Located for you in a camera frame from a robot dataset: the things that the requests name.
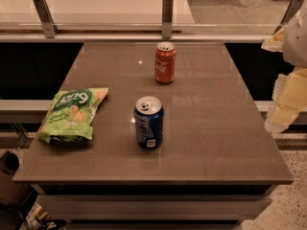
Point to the red coke can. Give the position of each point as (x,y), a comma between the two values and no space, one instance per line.
(164,62)

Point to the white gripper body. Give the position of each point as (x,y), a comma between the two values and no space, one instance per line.
(296,43)

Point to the left metal railing bracket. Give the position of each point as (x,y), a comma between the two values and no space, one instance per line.
(49,28)

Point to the snack packages on floor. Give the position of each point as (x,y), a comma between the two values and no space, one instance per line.
(39,219)

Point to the blue pepsi can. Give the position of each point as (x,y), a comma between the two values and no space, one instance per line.
(148,117)

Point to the metal railing bracket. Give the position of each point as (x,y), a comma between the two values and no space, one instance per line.
(292,9)
(49,28)
(167,18)

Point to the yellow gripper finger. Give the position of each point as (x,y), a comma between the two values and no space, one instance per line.
(289,98)
(275,42)

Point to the dark bin at floor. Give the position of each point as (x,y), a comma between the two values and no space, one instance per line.
(11,193)

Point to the right metal railing bracket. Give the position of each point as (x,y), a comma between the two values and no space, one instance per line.
(292,9)

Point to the green chip bag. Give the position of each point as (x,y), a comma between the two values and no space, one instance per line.
(70,115)

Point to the middle metal railing bracket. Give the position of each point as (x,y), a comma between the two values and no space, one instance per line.
(167,18)

